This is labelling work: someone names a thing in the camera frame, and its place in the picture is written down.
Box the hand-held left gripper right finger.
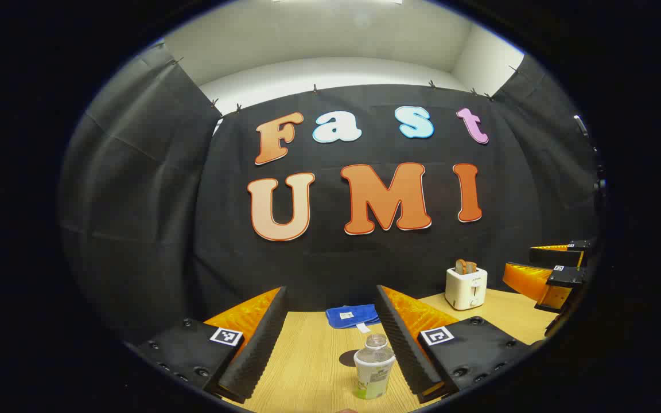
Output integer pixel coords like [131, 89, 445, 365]
[375, 285, 532, 404]

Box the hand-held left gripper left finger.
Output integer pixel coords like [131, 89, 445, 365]
[135, 286, 289, 404]

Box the clear water bottle green label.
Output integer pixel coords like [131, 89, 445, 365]
[353, 334, 396, 400]

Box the blue folded towel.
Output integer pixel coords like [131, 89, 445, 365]
[325, 304, 381, 333]

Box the white toaster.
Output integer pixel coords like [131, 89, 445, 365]
[445, 267, 488, 311]

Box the black backdrop cloth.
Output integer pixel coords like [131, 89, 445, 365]
[58, 40, 601, 345]

